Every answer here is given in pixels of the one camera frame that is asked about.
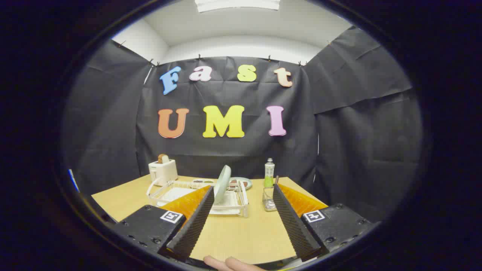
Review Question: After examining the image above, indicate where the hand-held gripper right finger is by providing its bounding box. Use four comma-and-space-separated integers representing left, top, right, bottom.
272, 183, 381, 263

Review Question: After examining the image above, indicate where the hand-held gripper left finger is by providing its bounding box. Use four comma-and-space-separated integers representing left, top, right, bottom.
112, 185, 215, 263

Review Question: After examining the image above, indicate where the white wire dish rack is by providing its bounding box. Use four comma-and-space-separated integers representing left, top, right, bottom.
146, 177, 249, 218

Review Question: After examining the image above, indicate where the wooden handled metal spoon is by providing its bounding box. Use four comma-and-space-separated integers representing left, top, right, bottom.
265, 175, 279, 210

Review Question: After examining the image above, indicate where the light green plate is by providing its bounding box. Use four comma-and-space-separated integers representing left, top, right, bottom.
213, 165, 232, 205

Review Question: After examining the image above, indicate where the small green plate with patties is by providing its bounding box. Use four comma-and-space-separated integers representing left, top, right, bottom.
228, 177, 253, 190

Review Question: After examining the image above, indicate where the green tea bottle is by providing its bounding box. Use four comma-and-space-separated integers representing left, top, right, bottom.
264, 158, 275, 188

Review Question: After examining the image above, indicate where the white toaster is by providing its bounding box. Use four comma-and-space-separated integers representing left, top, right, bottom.
148, 159, 178, 186

